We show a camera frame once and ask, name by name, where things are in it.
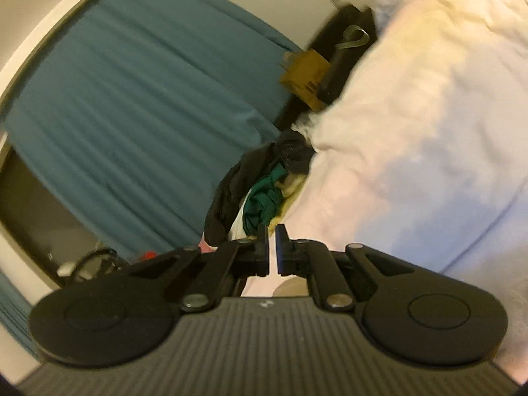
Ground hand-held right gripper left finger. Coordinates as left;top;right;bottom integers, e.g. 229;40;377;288
131;223;270;313

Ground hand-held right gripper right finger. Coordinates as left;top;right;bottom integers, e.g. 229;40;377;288
275;224;415;311

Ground white garment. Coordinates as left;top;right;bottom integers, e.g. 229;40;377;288
226;198;253;243

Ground green garment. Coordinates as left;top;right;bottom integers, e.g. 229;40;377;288
243;163;287;236

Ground black garment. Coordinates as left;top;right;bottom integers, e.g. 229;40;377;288
204;129;317;246

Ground white fluffy blanket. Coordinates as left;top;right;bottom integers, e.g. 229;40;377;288
243;0;528;380

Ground brown cardboard box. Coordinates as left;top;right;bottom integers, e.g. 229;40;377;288
279;49;333;112

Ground teal curtain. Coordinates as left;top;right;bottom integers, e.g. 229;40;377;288
0;0;306;347

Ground dark wooden furniture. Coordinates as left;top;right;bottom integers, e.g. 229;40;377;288
274;3;378;130

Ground black cable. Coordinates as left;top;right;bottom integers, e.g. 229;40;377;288
70;247;124;283

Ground grey strap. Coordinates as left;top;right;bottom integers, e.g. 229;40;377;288
335;25;370;50

